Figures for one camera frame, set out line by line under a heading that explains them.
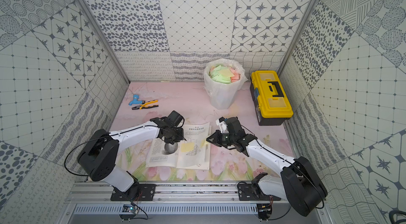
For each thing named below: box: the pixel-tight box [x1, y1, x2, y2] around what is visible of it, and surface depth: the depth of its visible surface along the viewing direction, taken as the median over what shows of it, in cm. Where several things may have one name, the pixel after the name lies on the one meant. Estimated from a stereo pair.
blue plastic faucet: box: [128, 94, 146, 107], surface depth 109 cm
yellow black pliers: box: [131, 99, 160, 110], surface depth 107 cm
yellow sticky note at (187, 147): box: [180, 142, 195, 153], surface depth 88 cm
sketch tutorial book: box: [145, 122, 212, 171], surface depth 85 cm
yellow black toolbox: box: [249, 70, 294, 126], surface depth 92 cm
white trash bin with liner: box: [203, 58, 248, 110], surface depth 90 cm
